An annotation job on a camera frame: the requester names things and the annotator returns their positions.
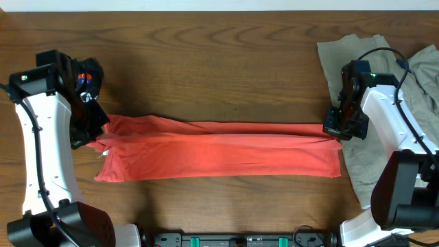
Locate red orange soccer t-shirt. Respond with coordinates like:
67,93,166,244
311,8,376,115
89,115,342,183

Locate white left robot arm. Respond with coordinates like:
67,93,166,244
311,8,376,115
5,63,142,246

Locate khaki cargo shorts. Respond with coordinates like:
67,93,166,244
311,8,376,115
317,34,438,209

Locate black folded printed jersey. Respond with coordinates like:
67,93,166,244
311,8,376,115
76,58,104,102

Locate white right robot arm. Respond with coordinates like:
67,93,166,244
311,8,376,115
323,71,438,246

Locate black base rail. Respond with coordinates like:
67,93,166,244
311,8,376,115
149,226,342,247

